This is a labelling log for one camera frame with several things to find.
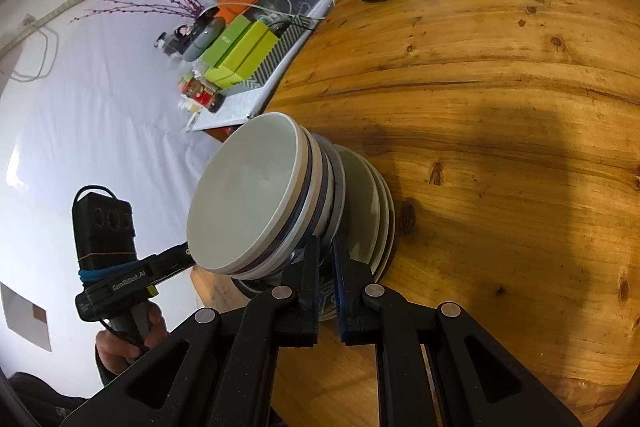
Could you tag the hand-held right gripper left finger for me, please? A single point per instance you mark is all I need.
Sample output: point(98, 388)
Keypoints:
point(305, 302)

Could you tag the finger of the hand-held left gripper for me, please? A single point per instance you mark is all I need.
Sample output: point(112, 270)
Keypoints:
point(172, 262)

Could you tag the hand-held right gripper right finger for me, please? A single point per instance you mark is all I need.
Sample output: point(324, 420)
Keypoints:
point(341, 302)

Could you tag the grey plate with fish motif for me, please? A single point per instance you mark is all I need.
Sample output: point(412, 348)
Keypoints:
point(362, 207)
point(394, 227)
point(386, 217)

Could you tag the white bowl with blue stripe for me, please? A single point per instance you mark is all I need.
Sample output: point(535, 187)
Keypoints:
point(322, 187)
point(245, 197)

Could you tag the person's left hand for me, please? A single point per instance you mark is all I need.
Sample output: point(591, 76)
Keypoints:
point(112, 352)

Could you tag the white board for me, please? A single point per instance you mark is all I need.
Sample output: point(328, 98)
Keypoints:
point(230, 112)

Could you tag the red printed tin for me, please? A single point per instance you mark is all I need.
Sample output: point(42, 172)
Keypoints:
point(200, 94)

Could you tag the grey oval case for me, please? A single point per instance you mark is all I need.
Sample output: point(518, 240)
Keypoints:
point(200, 39)

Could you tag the lime green flat box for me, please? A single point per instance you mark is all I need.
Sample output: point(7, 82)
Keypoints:
point(247, 54)

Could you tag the dark green flat box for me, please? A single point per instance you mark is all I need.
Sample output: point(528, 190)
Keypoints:
point(225, 39)

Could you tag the zigzag patterned box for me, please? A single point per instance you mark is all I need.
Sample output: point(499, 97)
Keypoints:
point(280, 52)

